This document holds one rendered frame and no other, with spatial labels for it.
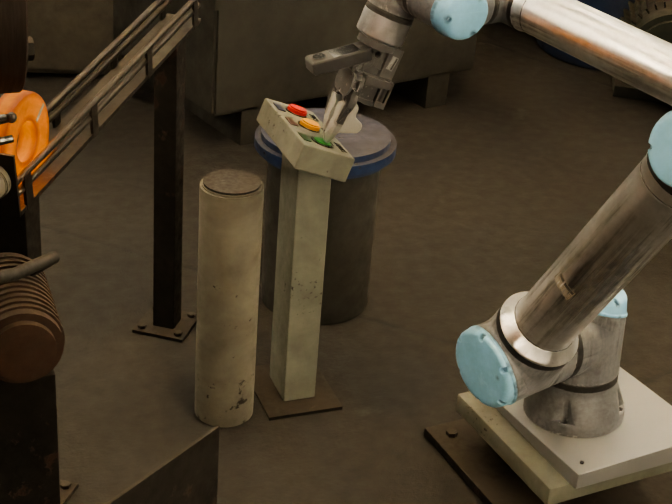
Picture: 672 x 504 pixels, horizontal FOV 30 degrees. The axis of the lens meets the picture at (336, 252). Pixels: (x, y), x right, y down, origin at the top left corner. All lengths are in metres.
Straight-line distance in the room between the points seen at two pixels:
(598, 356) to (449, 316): 0.75
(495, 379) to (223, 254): 0.56
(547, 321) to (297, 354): 0.66
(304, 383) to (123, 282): 0.64
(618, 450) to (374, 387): 0.59
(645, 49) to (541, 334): 0.49
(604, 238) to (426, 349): 0.99
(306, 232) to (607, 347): 0.61
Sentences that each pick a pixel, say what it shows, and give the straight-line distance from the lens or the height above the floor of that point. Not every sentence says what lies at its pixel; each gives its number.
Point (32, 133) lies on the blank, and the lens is 2.06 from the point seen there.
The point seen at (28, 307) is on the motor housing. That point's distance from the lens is 1.92.
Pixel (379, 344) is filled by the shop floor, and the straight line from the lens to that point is 2.86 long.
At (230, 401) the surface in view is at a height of 0.07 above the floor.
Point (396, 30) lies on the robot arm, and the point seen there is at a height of 0.82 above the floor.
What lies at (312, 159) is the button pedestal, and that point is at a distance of 2.28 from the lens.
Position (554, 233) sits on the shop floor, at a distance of 3.47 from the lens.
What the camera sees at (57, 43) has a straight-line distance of 4.26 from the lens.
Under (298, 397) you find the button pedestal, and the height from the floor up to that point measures 0.01.
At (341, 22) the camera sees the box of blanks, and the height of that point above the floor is 0.35.
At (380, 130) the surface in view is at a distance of 2.86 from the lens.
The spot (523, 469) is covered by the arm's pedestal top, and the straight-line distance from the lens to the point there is 2.36.
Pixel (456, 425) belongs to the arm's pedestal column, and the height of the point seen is 0.02.
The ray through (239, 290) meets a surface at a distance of 2.39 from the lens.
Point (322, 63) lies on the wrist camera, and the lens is 2.24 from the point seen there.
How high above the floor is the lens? 1.50
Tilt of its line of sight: 28 degrees down
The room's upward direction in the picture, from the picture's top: 5 degrees clockwise
